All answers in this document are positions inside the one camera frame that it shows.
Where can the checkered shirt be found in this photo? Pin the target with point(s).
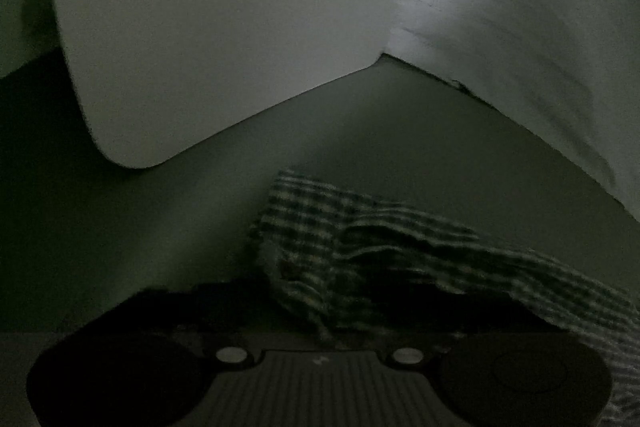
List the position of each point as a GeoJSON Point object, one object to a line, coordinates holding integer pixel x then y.
{"type": "Point", "coordinates": [375, 247]}

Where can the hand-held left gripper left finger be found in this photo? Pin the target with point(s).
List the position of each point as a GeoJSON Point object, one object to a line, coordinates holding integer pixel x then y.
{"type": "Point", "coordinates": [220, 322]}

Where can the white carrot print sheet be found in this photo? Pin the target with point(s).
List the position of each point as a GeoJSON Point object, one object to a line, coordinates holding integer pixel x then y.
{"type": "Point", "coordinates": [525, 32]}

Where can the white rounded board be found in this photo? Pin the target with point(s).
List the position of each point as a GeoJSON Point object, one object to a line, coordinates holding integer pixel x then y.
{"type": "Point", "coordinates": [200, 32]}

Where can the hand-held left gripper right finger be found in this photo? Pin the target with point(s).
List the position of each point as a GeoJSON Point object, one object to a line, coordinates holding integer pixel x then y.
{"type": "Point", "coordinates": [425, 342]}

